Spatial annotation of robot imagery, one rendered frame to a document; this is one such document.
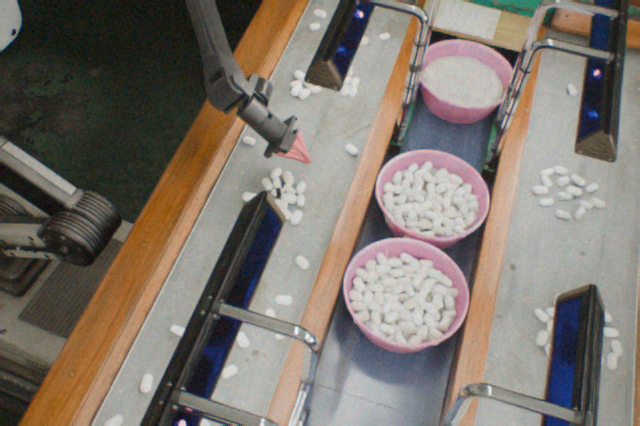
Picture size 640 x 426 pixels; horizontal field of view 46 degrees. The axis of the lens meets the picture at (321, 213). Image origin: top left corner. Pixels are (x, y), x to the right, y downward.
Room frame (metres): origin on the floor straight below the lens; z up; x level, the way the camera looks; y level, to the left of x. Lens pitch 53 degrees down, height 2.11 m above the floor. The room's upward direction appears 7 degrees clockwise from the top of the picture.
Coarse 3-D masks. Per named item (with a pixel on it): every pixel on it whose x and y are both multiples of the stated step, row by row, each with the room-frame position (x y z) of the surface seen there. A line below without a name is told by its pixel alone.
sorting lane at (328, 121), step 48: (336, 0) 1.84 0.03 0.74; (288, 48) 1.60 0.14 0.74; (384, 48) 1.65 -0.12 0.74; (288, 96) 1.42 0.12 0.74; (336, 96) 1.44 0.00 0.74; (240, 144) 1.23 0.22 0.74; (336, 144) 1.27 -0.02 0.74; (240, 192) 1.08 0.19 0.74; (336, 192) 1.11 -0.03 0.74; (192, 240) 0.93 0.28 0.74; (288, 240) 0.96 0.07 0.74; (192, 288) 0.81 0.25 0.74; (288, 288) 0.84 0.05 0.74; (144, 336) 0.69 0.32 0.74; (240, 384) 0.61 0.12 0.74
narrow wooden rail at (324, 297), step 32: (416, 32) 1.70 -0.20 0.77; (384, 96) 1.43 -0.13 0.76; (384, 128) 1.32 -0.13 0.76; (384, 160) 1.26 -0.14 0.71; (352, 192) 1.10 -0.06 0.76; (352, 224) 1.01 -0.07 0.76; (352, 256) 0.96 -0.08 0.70; (320, 288) 0.83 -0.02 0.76; (320, 320) 0.76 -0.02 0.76; (320, 352) 0.72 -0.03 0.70; (288, 384) 0.61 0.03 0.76; (288, 416) 0.55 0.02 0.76
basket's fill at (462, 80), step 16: (432, 64) 1.62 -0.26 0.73; (448, 64) 1.62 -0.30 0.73; (464, 64) 1.63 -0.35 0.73; (480, 64) 1.65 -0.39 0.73; (432, 80) 1.55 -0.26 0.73; (448, 80) 1.55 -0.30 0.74; (464, 80) 1.56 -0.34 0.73; (480, 80) 1.57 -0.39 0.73; (496, 80) 1.58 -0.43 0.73; (448, 96) 1.49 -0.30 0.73; (464, 96) 1.50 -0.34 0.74; (480, 96) 1.51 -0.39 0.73; (496, 96) 1.52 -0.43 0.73
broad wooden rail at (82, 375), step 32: (288, 0) 1.78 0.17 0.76; (256, 32) 1.62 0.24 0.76; (288, 32) 1.66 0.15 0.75; (256, 64) 1.50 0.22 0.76; (192, 128) 1.24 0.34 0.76; (224, 128) 1.25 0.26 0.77; (192, 160) 1.14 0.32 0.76; (224, 160) 1.17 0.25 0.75; (160, 192) 1.03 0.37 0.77; (192, 192) 1.04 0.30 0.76; (160, 224) 0.95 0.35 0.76; (192, 224) 0.97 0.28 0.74; (128, 256) 0.85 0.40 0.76; (160, 256) 0.86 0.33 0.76; (128, 288) 0.78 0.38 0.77; (160, 288) 0.80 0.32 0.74; (96, 320) 0.70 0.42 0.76; (128, 320) 0.71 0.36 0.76; (64, 352) 0.62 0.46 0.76; (96, 352) 0.63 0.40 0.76; (128, 352) 0.65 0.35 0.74; (64, 384) 0.56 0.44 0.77; (96, 384) 0.57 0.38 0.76; (32, 416) 0.49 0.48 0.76; (64, 416) 0.50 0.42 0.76
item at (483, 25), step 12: (444, 0) 1.85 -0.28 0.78; (456, 0) 1.85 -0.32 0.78; (444, 12) 1.79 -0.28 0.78; (456, 12) 1.80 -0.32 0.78; (468, 12) 1.80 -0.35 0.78; (480, 12) 1.81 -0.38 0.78; (492, 12) 1.82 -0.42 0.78; (444, 24) 1.74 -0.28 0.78; (456, 24) 1.74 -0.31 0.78; (468, 24) 1.75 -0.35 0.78; (480, 24) 1.75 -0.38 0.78; (492, 24) 1.76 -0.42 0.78; (480, 36) 1.70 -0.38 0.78; (492, 36) 1.71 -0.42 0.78
